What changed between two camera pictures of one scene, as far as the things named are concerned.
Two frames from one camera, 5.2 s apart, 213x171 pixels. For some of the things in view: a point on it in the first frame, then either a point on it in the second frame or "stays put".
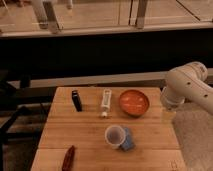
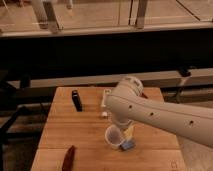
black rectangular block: x=77 y=100 stays put
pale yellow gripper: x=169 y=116 to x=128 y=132
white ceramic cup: x=115 y=136 stays put
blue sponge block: x=128 y=143 stays put
